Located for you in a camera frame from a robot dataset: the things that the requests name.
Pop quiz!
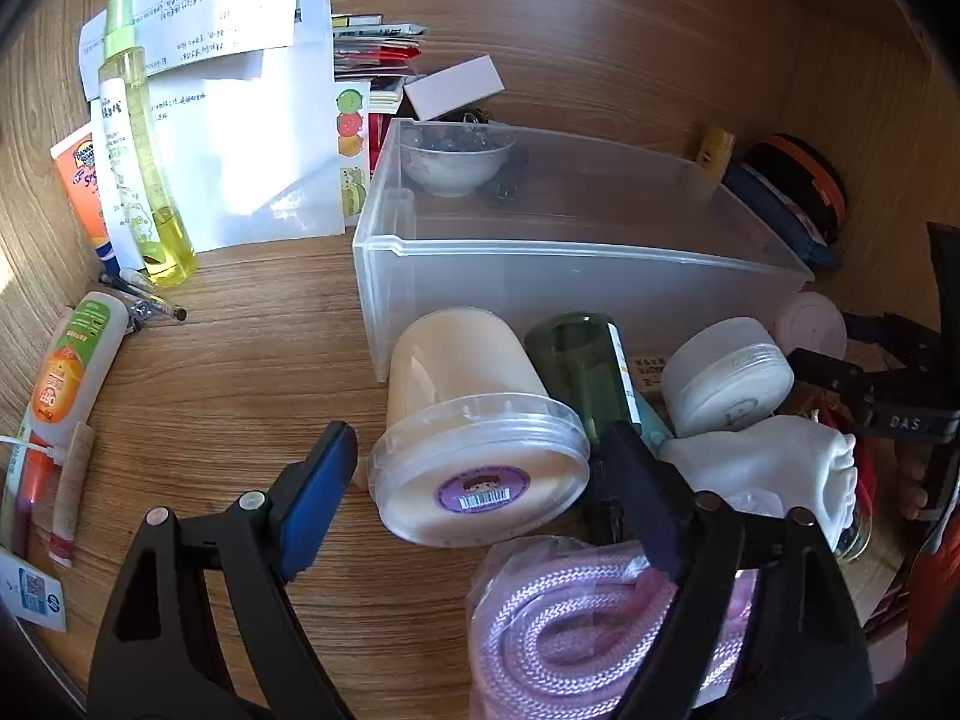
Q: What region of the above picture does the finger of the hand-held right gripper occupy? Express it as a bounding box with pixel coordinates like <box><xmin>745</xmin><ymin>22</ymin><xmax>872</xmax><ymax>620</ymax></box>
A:
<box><xmin>840</xmin><ymin>310</ymin><xmax>942</xmax><ymax>361</ymax></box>
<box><xmin>787</xmin><ymin>347</ymin><xmax>875</xmax><ymax>410</ymax></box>

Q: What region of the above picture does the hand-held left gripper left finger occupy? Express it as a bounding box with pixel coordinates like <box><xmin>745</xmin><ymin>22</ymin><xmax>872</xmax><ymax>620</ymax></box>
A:
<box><xmin>88</xmin><ymin>422</ymin><xmax>359</xmax><ymax>720</ymax></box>

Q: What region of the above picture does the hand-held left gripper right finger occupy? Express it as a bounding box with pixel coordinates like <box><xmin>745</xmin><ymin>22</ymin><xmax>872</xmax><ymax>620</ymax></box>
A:
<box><xmin>600</xmin><ymin>422</ymin><xmax>877</xmax><ymax>720</ymax></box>

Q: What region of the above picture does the pink round case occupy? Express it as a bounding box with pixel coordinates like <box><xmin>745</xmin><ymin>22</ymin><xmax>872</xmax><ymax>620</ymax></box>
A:
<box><xmin>774</xmin><ymin>291</ymin><xmax>848</xmax><ymax>357</ymax></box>

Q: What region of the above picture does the red pouch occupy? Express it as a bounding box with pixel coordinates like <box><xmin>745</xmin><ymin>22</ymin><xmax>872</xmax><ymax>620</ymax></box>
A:
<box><xmin>847</xmin><ymin>420</ymin><xmax>882</xmax><ymax>511</ymax></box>

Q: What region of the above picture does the white round jar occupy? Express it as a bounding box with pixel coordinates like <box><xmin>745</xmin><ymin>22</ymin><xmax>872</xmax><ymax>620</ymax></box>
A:
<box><xmin>661</xmin><ymin>317</ymin><xmax>794</xmax><ymax>437</ymax></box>

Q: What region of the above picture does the white drawstring bag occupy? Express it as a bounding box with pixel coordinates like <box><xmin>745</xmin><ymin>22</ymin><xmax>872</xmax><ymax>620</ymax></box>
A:
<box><xmin>658</xmin><ymin>414</ymin><xmax>857</xmax><ymax>548</ymax></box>

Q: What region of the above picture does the small brown printed box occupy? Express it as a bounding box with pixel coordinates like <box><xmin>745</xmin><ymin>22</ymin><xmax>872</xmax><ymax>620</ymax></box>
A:
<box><xmin>628</xmin><ymin>355</ymin><xmax>672</xmax><ymax>391</ymax></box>

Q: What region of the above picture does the pink braided rope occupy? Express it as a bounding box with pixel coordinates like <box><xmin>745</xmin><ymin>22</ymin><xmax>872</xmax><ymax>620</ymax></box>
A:
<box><xmin>466</xmin><ymin>536</ymin><xmax>758</xmax><ymax>720</ymax></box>

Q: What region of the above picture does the green glass bottle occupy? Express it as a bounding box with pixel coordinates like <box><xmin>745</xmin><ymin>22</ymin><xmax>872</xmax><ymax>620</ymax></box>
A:
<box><xmin>523</xmin><ymin>311</ymin><xmax>653</xmax><ymax>545</ymax></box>

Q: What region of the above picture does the cream lidded plastic tub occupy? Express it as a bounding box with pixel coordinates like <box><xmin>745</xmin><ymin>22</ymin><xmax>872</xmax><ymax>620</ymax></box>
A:
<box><xmin>367</xmin><ymin>307</ymin><xmax>592</xmax><ymax>547</ymax></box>

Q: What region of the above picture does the clear plastic storage box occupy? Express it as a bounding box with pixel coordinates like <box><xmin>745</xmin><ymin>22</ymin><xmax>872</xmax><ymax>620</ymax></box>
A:
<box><xmin>352</xmin><ymin>118</ymin><xmax>815</xmax><ymax>383</ymax></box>

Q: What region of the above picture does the wooden desktop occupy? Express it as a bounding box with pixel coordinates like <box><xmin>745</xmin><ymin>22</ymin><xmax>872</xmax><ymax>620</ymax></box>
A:
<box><xmin>0</xmin><ymin>75</ymin><xmax>931</xmax><ymax>720</ymax></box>

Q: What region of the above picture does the person's right hand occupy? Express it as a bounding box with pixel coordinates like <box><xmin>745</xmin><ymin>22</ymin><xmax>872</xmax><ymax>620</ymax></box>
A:
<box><xmin>896</xmin><ymin>457</ymin><xmax>935</xmax><ymax>522</ymax></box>

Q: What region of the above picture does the blue patchwork pencil case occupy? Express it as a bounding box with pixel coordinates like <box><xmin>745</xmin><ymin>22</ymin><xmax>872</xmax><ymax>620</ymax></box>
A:
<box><xmin>721</xmin><ymin>165</ymin><xmax>839</xmax><ymax>269</ymax></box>

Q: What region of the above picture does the black and orange zip case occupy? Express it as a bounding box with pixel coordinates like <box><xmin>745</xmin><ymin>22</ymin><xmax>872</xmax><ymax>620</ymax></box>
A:
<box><xmin>742</xmin><ymin>133</ymin><xmax>848</xmax><ymax>245</ymax></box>

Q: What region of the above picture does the small yellow bottle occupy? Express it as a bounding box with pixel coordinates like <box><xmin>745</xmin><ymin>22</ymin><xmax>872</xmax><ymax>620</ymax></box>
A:
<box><xmin>694</xmin><ymin>127</ymin><xmax>736</xmax><ymax>182</ymax></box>

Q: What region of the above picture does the slim pink tube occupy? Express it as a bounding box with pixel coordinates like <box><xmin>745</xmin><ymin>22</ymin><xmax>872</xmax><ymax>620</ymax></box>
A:
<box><xmin>49</xmin><ymin>421</ymin><xmax>95</xmax><ymax>567</ymax></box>

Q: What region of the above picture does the white tube with orange label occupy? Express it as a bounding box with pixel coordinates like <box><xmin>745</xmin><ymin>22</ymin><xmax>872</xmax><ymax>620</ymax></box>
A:
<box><xmin>26</xmin><ymin>291</ymin><xmax>128</xmax><ymax>451</ymax></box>

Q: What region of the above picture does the orange red tube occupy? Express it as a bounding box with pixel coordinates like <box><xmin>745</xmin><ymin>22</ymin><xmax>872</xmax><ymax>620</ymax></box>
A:
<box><xmin>0</xmin><ymin>427</ymin><xmax>57</xmax><ymax>563</ymax></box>

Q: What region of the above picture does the yellow spray bottle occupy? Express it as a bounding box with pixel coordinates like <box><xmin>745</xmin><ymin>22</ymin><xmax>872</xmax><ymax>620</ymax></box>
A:
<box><xmin>97</xmin><ymin>0</ymin><xmax>200</xmax><ymax>287</ymax></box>

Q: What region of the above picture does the white folded paper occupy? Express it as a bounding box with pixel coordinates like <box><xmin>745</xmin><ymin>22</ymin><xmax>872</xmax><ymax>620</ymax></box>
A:
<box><xmin>146</xmin><ymin>0</ymin><xmax>347</xmax><ymax>252</ymax></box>

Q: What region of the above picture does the ceramic bowl with beads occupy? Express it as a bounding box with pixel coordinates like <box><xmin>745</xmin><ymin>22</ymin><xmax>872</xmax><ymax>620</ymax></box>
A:
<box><xmin>397</xmin><ymin>124</ymin><xmax>517</xmax><ymax>200</ymax></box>

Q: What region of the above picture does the cartoon sticker sheet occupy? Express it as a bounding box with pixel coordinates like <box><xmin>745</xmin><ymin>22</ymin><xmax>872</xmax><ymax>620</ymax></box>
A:
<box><xmin>330</xmin><ymin>79</ymin><xmax>376</xmax><ymax>215</ymax></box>

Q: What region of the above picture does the orange sunscreen tube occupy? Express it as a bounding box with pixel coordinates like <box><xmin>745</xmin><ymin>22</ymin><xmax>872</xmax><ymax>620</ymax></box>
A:
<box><xmin>51</xmin><ymin>124</ymin><xmax>125</xmax><ymax>278</ymax></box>

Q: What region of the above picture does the small white box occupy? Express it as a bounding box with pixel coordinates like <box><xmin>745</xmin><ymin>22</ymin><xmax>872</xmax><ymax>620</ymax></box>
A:
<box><xmin>403</xmin><ymin>56</ymin><xmax>503</xmax><ymax>122</ymax></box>

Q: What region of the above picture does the stack of cards and packets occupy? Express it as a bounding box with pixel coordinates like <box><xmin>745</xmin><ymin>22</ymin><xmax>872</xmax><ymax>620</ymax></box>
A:
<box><xmin>330</xmin><ymin>13</ymin><xmax>430</xmax><ymax>117</ymax></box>

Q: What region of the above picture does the printed white paper sheet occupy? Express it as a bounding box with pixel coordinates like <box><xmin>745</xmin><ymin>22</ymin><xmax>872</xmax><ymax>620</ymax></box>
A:
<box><xmin>81</xmin><ymin>0</ymin><xmax>332</xmax><ymax>77</ymax></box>

